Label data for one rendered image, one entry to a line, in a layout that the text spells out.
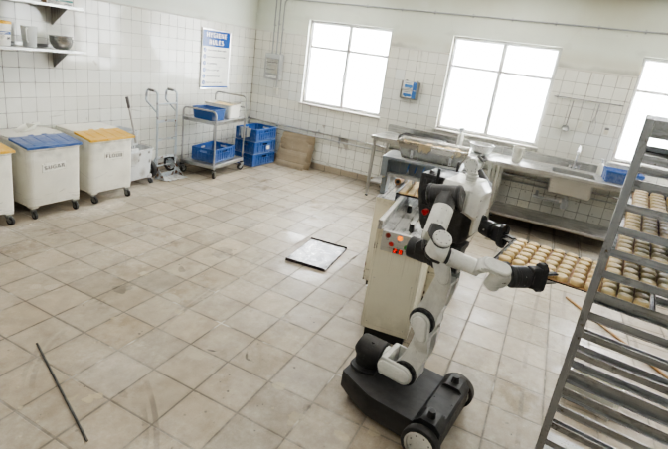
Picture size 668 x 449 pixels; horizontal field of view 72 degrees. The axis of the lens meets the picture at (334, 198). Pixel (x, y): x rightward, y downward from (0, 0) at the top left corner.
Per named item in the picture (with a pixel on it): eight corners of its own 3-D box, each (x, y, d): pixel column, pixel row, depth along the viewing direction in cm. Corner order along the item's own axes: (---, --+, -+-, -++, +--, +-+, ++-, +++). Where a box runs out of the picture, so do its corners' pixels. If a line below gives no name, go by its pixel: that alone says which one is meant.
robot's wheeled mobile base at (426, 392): (327, 399, 260) (335, 350, 250) (372, 358, 302) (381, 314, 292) (431, 463, 228) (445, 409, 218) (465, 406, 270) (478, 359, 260)
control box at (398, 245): (380, 247, 306) (384, 228, 302) (416, 257, 299) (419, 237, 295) (379, 249, 303) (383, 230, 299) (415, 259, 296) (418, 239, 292)
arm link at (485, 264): (512, 277, 174) (478, 263, 176) (501, 290, 181) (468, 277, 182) (513, 264, 179) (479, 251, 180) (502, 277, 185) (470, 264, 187)
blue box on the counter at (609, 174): (603, 181, 545) (606, 169, 541) (599, 176, 572) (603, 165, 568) (641, 188, 532) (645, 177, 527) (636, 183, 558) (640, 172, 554)
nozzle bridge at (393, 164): (385, 187, 401) (392, 149, 391) (469, 206, 381) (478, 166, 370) (375, 196, 371) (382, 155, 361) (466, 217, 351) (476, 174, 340)
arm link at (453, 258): (476, 268, 176) (428, 249, 178) (466, 280, 184) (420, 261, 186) (480, 246, 182) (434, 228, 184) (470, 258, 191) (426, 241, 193)
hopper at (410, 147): (401, 151, 387) (404, 135, 383) (467, 164, 371) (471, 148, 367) (393, 157, 361) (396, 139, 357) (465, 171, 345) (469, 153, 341)
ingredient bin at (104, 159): (92, 207, 489) (91, 136, 467) (57, 192, 516) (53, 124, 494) (135, 196, 536) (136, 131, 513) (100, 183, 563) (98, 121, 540)
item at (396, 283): (381, 293, 392) (400, 194, 365) (420, 305, 382) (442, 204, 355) (357, 335, 328) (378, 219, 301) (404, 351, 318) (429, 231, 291)
